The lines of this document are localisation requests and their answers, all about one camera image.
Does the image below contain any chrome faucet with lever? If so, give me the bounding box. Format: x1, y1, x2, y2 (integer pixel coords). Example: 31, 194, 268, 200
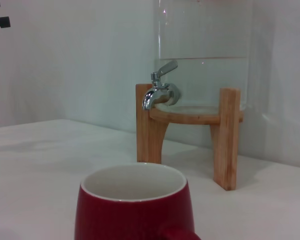
141, 59, 183, 111

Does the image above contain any red ceramic cup white inside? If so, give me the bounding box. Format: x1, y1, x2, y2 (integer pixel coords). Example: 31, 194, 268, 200
73, 161, 203, 240

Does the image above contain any clear glass water dispenser jar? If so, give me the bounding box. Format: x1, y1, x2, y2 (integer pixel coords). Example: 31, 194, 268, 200
152, 0, 253, 111

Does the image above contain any wooden dispenser stand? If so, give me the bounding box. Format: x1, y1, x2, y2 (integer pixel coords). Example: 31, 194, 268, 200
135, 83, 245, 191

